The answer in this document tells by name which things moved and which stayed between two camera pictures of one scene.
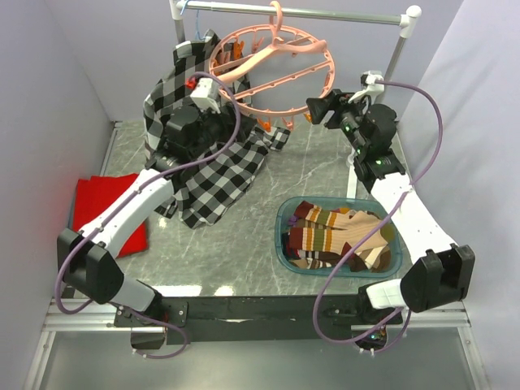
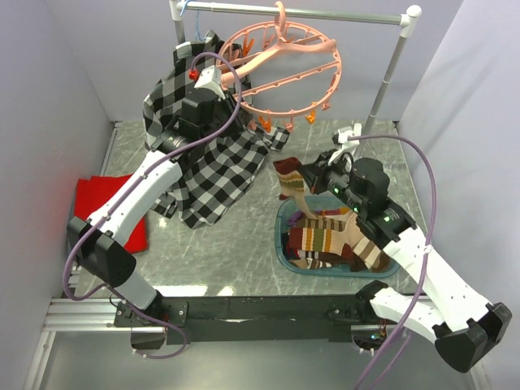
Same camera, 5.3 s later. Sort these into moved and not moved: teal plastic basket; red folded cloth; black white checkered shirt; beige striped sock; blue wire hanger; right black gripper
Moved: beige striped sock; right black gripper
Not moved: teal plastic basket; black white checkered shirt; blue wire hanger; red folded cloth
